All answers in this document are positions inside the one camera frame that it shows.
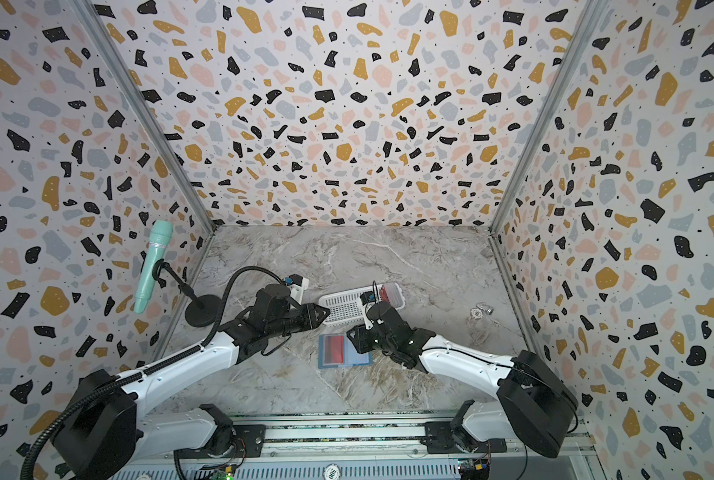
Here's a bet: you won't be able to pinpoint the stack of red cards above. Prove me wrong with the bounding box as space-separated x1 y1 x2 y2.
379 282 406 310

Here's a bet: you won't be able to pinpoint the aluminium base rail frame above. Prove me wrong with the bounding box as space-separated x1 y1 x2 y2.
116 411 607 479

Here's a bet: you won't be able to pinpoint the small silver metal object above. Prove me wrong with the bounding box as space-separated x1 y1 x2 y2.
470 303 494 319

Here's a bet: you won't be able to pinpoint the mint green microphone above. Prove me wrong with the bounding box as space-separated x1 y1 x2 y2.
134 220 174 314

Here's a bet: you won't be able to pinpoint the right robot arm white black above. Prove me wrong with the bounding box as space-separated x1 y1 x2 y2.
346 301 578 458

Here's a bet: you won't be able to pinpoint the red VIP credit card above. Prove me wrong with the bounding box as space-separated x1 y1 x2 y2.
319 334 345 369

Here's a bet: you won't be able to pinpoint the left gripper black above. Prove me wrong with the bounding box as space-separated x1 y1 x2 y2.
271 301 335 339

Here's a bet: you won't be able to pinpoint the black microphone stand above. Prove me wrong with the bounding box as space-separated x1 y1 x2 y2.
153 260 222 328

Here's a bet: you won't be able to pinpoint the white plastic mesh basket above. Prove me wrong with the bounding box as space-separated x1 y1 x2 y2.
318 283 384 327

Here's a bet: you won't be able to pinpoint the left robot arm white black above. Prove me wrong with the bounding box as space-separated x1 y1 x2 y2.
20 283 331 479

